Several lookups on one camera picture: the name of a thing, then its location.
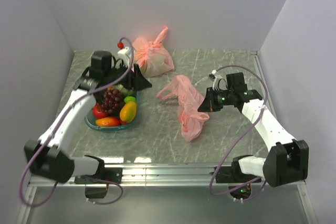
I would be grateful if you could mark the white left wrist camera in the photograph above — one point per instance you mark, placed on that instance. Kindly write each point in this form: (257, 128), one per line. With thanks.
(124, 55)

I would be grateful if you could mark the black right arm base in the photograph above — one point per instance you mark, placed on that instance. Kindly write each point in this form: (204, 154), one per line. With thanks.
(244, 176)

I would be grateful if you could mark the pink plastic bag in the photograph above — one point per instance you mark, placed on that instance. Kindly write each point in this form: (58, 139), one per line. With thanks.
(152, 57)
(189, 100)

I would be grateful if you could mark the red fake apple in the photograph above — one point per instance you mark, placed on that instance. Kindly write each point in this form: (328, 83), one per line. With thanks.
(98, 112)

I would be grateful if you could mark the orange red fake mango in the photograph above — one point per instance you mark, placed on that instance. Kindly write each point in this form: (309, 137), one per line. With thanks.
(109, 121)

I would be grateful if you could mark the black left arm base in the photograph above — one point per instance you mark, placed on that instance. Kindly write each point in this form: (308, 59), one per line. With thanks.
(96, 186)

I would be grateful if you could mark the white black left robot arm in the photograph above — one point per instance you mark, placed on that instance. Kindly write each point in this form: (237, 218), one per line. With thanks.
(47, 156)

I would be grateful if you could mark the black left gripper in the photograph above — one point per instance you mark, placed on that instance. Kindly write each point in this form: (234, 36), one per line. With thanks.
(137, 80)

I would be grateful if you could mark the green fake fruit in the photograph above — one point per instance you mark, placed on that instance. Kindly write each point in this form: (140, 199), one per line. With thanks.
(129, 99)

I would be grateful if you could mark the tied pink plastic bag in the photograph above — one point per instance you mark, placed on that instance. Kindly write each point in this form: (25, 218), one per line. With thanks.
(152, 57)

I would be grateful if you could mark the purple fake grapes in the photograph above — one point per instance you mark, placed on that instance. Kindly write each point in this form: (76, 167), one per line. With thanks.
(111, 102)

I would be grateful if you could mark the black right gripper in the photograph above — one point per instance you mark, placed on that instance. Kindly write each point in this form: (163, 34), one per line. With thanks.
(209, 104)

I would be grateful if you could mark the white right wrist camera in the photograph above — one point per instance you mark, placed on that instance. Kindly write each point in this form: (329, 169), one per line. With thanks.
(216, 78)

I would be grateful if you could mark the yellow orange fake mango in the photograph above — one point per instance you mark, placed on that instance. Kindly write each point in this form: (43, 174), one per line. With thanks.
(128, 112)

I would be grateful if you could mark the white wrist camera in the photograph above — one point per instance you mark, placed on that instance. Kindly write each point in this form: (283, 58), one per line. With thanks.
(216, 78)
(124, 55)

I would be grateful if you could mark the teal plastic fruit basket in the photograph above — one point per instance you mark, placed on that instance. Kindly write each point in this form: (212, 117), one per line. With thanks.
(90, 120)

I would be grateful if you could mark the red fake strawberry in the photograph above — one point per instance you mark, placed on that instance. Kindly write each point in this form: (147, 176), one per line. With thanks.
(123, 122)

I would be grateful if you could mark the aluminium mounting rail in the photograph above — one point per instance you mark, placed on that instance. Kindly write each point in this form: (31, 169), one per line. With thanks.
(175, 193)

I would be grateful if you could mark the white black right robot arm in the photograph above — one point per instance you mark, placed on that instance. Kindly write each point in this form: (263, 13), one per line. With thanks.
(287, 159)

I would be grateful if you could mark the green netted fake melon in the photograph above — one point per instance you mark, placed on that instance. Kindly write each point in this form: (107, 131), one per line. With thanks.
(126, 92)

